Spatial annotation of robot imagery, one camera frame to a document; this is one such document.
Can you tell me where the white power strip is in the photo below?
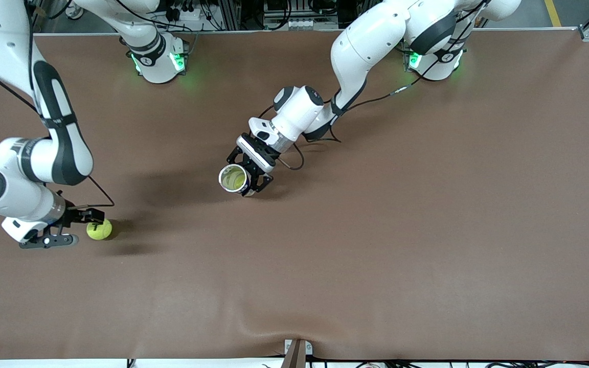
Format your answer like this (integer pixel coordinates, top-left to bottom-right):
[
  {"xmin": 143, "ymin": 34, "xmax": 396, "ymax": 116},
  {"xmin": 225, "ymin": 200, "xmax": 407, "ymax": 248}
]
[{"xmin": 284, "ymin": 18, "xmax": 344, "ymax": 31}]

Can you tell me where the grey metal edge bracket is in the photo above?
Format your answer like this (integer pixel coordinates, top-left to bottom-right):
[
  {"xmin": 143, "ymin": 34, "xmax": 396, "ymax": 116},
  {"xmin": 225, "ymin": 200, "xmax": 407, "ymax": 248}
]
[{"xmin": 283, "ymin": 338, "xmax": 314, "ymax": 368}]

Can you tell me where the Wilson tennis ball can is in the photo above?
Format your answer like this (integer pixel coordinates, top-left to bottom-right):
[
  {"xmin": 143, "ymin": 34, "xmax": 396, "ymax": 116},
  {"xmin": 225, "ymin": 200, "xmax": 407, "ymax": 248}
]
[{"xmin": 218, "ymin": 164, "xmax": 255, "ymax": 197}]

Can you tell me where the yellow-green tennis ball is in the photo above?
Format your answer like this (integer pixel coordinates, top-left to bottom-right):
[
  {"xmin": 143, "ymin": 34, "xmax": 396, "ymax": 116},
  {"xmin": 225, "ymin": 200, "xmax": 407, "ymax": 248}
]
[{"xmin": 86, "ymin": 218, "xmax": 113, "ymax": 241}]

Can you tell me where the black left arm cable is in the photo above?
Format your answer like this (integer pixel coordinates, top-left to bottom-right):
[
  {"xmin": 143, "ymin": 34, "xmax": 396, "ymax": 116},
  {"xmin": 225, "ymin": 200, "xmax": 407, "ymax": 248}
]
[{"xmin": 259, "ymin": 0, "xmax": 489, "ymax": 172}]

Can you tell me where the brown table mat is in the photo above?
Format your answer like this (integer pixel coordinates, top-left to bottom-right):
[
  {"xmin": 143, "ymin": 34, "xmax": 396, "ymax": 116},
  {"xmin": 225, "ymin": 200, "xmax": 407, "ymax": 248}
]
[{"xmin": 0, "ymin": 28, "xmax": 589, "ymax": 361}]

